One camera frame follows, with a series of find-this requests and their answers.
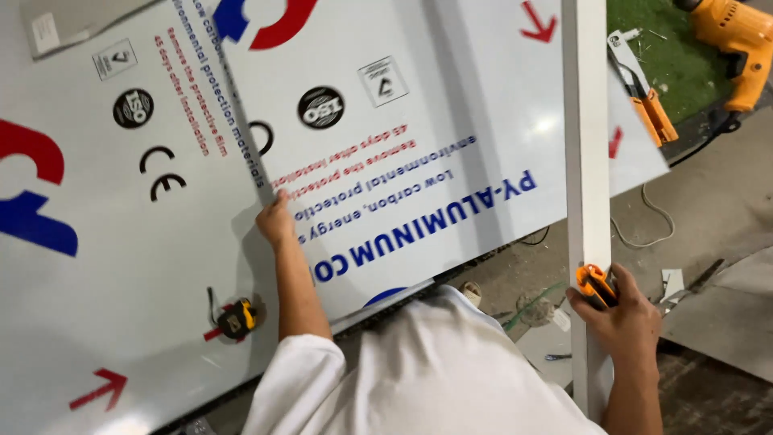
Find person's right hand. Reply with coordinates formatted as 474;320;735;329
566;263;663;367

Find person's left hand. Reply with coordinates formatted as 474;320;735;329
255;188;298;249

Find orange utility knife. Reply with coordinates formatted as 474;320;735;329
575;264;618;311

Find white square straightedge bar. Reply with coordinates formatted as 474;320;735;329
560;0;616;419

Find white printed aluminium composite panel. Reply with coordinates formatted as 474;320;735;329
213;0;670;321
0;0;436;435

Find small white scrap piece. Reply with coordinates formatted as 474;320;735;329
660;268;686;304

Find large grey sheet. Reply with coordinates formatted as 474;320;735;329
661;246;773;385

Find yellow black tape measure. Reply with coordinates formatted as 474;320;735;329
204;287;259;343

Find beige sandal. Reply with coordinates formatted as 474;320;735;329
458;280;483;308

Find person's white shirt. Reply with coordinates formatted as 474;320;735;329
242;285;608;435

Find green artificial turf mat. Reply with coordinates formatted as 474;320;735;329
606;0;735;125

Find yellow electric drill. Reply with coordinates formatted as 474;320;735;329
673;0;773;135

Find green wire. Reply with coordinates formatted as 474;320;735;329
504;282;569;331

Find white cable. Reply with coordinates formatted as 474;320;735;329
610;183;676;250

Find thin black cable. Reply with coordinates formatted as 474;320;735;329
518;225;552;247

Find black drill cable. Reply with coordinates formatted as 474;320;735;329
667;134;719;169

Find orange handled rivet gun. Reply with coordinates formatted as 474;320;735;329
607;28;680;148

